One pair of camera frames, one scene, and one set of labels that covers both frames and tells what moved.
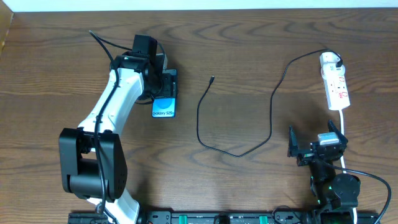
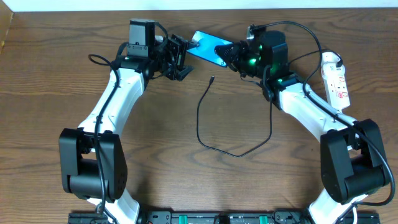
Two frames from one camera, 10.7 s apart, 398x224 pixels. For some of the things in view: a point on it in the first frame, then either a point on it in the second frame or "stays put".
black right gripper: (313, 155) -> (241, 54)
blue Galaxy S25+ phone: (164, 107) -> (206, 45)
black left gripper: (170, 84) -> (175, 56)
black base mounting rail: (229, 217) stays put
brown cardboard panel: (6, 18) stays put
